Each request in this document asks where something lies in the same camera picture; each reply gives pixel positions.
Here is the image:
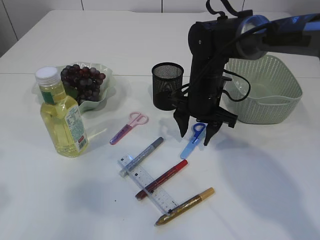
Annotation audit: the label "silver glitter pen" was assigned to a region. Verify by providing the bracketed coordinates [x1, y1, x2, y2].
[118, 137, 164, 178]

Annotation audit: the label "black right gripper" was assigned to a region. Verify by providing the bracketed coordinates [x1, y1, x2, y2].
[172, 21, 240, 146]

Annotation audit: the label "gold glitter pen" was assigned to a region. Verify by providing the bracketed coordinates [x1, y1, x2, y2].
[154, 187, 215, 227]

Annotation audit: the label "purple grape bunch with leaves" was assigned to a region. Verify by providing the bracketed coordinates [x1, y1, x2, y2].
[60, 64, 107, 106]

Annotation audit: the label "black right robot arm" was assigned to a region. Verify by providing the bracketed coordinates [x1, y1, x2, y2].
[171, 13, 320, 144]

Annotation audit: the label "yellow tea bottle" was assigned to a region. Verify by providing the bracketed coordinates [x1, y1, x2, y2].
[35, 66, 88, 158]

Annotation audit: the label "black mesh pen holder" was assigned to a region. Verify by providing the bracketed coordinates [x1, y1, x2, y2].
[151, 62, 184, 111]

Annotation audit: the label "blue scissors with sheath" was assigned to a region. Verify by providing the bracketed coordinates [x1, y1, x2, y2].
[180, 122, 206, 160]

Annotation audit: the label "red glitter pen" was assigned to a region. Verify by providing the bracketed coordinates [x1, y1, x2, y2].
[135, 159, 188, 201]

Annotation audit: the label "transparent plastic ruler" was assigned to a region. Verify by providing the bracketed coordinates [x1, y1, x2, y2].
[117, 154, 178, 216]

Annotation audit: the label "green wavy glass plate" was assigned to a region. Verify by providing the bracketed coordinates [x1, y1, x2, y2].
[36, 62, 115, 113]

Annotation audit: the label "green woven plastic basket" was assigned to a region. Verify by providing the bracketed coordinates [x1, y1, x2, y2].
[222, 54, 303, 125]

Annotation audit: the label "pink scissors with purple sheath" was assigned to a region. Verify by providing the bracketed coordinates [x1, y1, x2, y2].
[109, 111, 149, 145]

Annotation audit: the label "clear plastic sheet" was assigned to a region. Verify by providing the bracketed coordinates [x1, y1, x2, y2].
[233, 79, 251, 98]

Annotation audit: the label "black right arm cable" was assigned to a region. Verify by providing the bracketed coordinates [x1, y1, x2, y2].
[194, 0, 273, 103]

